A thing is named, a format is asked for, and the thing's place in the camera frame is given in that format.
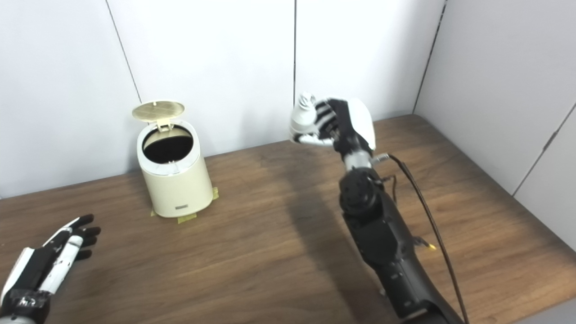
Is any cream round bin lid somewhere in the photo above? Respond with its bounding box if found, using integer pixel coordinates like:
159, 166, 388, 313
132, 100, 185, 132

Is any small white plastic bottle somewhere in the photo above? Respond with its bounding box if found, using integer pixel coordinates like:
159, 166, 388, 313
289, 92, 318, 144

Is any cream-colored plastic bin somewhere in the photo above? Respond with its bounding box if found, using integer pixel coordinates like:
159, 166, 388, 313
137, 119, 214, 218

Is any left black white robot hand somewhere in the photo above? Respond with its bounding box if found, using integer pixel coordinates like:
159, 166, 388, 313
0, 214, 101, 315

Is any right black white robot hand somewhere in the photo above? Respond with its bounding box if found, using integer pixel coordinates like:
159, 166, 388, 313
292, 98, 376, 158

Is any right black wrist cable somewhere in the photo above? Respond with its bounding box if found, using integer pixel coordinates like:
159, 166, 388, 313
371, 153, 469, 324

